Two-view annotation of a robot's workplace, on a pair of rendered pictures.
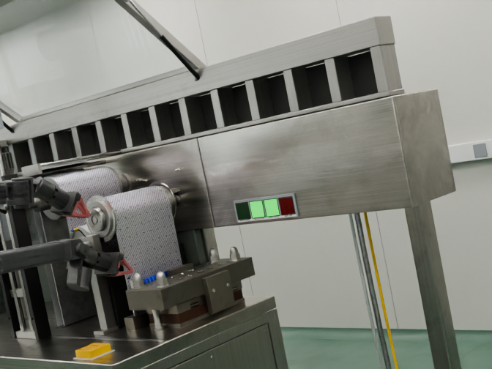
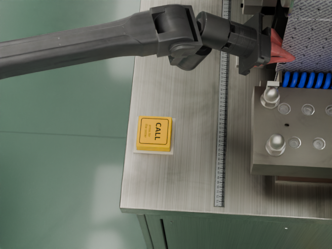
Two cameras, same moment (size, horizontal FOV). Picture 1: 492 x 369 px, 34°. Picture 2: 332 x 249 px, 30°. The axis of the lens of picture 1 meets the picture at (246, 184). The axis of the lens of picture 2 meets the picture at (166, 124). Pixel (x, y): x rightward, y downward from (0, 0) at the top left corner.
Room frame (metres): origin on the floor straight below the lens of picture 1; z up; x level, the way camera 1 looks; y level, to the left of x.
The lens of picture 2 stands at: (1.92, 0.06, 2.10)
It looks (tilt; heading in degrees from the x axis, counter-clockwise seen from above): 66 degrees down; 57
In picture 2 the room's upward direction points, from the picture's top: 6 degrees counter-clockwise
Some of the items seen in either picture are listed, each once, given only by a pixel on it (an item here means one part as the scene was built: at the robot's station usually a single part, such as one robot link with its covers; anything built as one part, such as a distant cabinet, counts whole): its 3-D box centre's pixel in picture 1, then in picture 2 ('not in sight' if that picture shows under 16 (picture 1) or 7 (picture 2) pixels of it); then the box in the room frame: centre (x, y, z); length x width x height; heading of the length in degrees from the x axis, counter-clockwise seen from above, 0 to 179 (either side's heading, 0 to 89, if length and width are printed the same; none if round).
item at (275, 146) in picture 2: (161, 278); (276, 142); (2.31, 0.30, 1.05); 0.04 x 0.04 x 0.04
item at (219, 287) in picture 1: (219, 291); not in sight; (2.40, 0.14, 0.96); 0.10 x 0.03 x 0.11; 137
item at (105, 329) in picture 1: (96, 285); (254, 20); (2.45, 0.52, 1.05); 0.06 x 0.05 x 0.31; 137
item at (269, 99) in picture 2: (138, 280); (270, 95); (2.37, 0.37, 1.05); 0.04 x 0.04 x 0.04
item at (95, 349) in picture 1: (93, 350); (154, 133); (2.18, 0.50, 0.91); 0.07 x 0.07 x 0.02; 47
